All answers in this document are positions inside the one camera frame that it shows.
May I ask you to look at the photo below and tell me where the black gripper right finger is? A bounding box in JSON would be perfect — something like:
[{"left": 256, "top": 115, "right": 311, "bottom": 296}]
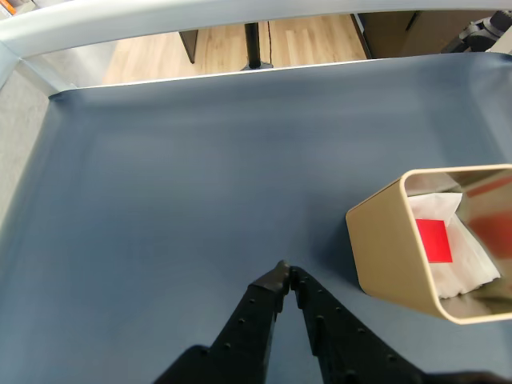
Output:
[{"left": 289, "top": 266, "right": 433, "bottom": 384}]

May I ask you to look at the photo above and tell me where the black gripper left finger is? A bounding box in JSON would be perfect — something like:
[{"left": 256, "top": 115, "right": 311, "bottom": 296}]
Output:
[{"left": 154, "top": 259, "right": 291, "bottom": 384}]

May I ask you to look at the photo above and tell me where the red cube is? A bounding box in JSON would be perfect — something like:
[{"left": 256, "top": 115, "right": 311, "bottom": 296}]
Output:
[{"left": 414, "top": 218, "right": 454, "bottom": 264}]

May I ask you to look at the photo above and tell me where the beige metal box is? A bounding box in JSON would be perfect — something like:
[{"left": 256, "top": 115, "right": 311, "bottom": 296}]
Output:
[{"left": 345, "top": 163, "right": 512, "bottom": 325}]

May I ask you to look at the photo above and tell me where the white tissue paper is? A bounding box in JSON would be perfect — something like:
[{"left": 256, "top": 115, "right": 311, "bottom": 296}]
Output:
[{"left": 406, "top": 191, "right": 503, "bottom": 300}]

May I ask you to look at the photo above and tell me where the blue table mat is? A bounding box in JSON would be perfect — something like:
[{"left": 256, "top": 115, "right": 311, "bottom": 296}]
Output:
[{"left": 0, "top": 51, "right": 512, "bottom": 384}]

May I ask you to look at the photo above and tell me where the black pole stand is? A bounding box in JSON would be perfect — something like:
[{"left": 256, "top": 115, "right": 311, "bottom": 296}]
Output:
[{"left": 239, "top": 22, "right": 275, "bottom": 72}]

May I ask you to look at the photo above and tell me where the dark furniture panel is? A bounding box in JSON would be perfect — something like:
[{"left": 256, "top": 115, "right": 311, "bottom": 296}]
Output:
[{"left": 178, "top": 28, "right": 200, "bottom": 65}]

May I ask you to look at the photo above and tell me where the brown cabinet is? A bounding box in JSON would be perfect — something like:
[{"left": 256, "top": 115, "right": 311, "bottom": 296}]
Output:
[{"left": 351, "top": 10, "right": 497, "bottom": 60}]

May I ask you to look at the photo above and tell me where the grey and black device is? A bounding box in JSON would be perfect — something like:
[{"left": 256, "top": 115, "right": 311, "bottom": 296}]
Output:
[{"left": 439, "top": 10, "right": 512, "bottom": 55}]

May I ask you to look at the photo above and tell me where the white table frame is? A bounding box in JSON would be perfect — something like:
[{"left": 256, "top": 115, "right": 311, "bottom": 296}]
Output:
[{"left": 0, "top": 0, "right": 512, "bottom": 93}]

